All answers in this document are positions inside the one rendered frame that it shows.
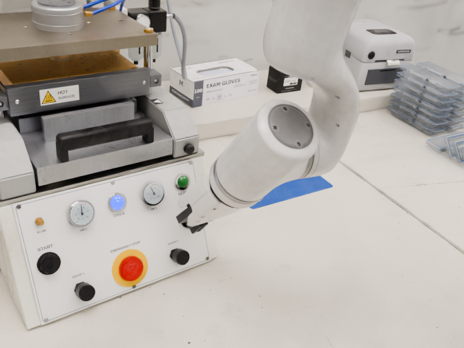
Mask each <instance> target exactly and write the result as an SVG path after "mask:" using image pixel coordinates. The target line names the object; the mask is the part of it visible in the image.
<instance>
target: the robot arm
mask: <svg viewBox="0 0 464 348"><path fill-rule="evenodd" d="M361 1H362V0H273V1H272V4H271V9H270V11H269V16H268V19H267V24H266V27H265V30H264V37H263V52H264V56H265V58H266V60H267V61H268V63H269V64H270V65H271V66H272V67H274V68H275V69H276V70H279V71H280V72H282V73H284V74H287V75H291V76H293V77H297V78H299V79H302V80H305V81H308V82H310V83H312V84H313V95H312V99H311V104H310V107H309V111H308V112H307V111H305V110H304V109H303V108H302V107H300V106H299V105H297V104H295V103H293V102H292V101H288V100H284V99H274V100H271V101H269V102H267V103H266V104H264V105H263V106H262V107H261V108H260V110H259V111H258V112H257V113H256V114H255V115H254V116H253V117H252V119H251V120H250V121H249V122H248V123H247V125H246V126H245V127H244V128H243V129H242V130H241V131H240V132H239V133H238V135H237V136H236V137H235V138H234V140H233V141H232V142H231V143H230V144H229V145H228V146H227V147H226V148H225V150H224V151H223V152H222V154H221V155H220V156H219V157H218V158H217V159H216V160H215V161H214V163H213V164H212V166H211V169H210V173H209V175H207V176H205V177H203V178H202V179H201V180H199V181H198V182H196V183H195V184H194V185H192V187H191V188H190V189H189V190H188V191H187V192H185V194H183V196H182V197H181V198H180V199H179V200H178V201H177V203H178V206H179V207H185V206H187V207H188V208H186V209H185V210H184V211H182V212H181V213H180V214H179V215H177V216H176V218H177V221H178V223H179V224H181V223H186V226H187V228H188V229H190V231H191V233H192V234H194V233H196V232H200V231H201V230H202V229H203V228H204V227H205V226H206V225H207V224H209V223H208V222H211V221H213V220H216V219H218V218H222V217H224V216H226V215H230V214H232V213H235V212H237V211H239V210H240V209H245V208H248V207H251V206H253V205H254V204H256V203H257V202H259V201H261V200H262V199H263V197H264V196H265V195H266V194H267V193H269V192H270V191H271V190H273V189H274V188H275V187H277V186H279V185H281V184H284V183H285V182H289V181H291V180H297V179H302V178H308V177H316V176H319V175H324V174H325V173H328V172H329V171H331V170H332V169H333V168H334V167H335V166H336V165H337V164H338V162H339V161H340V159H341V158H342V156H343V154H344V152H345V150H346V148H347V145H348V143H349V140H350V139H351V136H352V134H353V131H354V129H355V127H356V123H357V121H358V116H359V112H360V94H359V90H358V86H357V84H356V80H355V79H354V76H353V75H352V73H351V71H350V69H349V67H348V65H347V64H346V62H345V59H344V57H343V54H342V49H343V46H344V43H345V40H346V38H347V35H348V33H349V30H350V27H351V25H352V23H353V20H354V17H355V16H356V13H357V10H358V7H359V5H360V2H361Z"/></svg>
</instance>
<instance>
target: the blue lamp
mask: <svg viewBox="0 0 464 348"><path fill-rule="evenodd" d="M124 204H125V200H124V198H123V197H122V196H120V195H116V196H114V197H113V198H112V199H111V201H110V205H111V207H112V208H113V209H115V210H120V209H122V208H123V207H124Z"/></svg>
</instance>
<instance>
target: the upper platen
mask: <svg viewBox="0 0 464 348"><path fill-rule="evenodd" d="M132 68H138V67H137V66H136V65H135V64H133V63H132V62H131V61H129V60H127V58H125V57H124V56H122V55H121V54H120V53H119V50H107V51H100V52H88V53H81V54H74V55H62V56H55V57H43V58H36V59H24V60H17V61H5V62H0V85H1V89H2V90H3V92H5V89H4V86H6V85H12V84H22V83H28V82H33V81H43V80H49V79H59V78H64V77H74V76H80V75H89V74H95V73H105V72H111V71H116V70H127V69H132Z"/></svg>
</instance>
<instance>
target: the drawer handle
mask: <svg viewBox="0 0 464 348"><path fill-rule="evenodd" d="M138 136H142V139H143V140H144V141H145V142H146V143H147V144H149V143H153V142H154V127H153V120H152V119H150V118H149V117H142V118H138V119H131V120H127V121H123V122H116V123H112V124H106V125H101V126H95V127H91V128H84V129H80V130H73V131H69V132H65V133H59V134H57V135H56V142H55V143H56V151H57V157H58V159H59V160H60V162H68V161H69V158H68V151H72V150H76V149H80V148H85V147H89V146H95V145H99V144H105V143H109V142H115V141H118V140H122V139H128V138H132V137H138Z"/></svg>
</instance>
